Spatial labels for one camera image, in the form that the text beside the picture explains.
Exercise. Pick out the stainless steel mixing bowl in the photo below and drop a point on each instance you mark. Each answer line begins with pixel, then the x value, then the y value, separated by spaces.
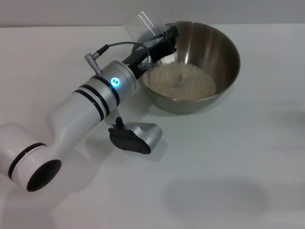
pixel 214 47

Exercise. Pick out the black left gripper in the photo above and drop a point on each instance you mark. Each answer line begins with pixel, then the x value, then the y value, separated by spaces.
pixel 157 48

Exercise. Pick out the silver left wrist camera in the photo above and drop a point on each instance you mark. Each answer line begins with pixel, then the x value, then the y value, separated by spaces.
pixel 143 134

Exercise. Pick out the white rice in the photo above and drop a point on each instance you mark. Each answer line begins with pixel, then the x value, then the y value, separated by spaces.
pixel 183 83

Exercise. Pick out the clear plastic measuring cup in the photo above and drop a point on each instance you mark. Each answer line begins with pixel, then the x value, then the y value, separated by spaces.
pixel 143 27

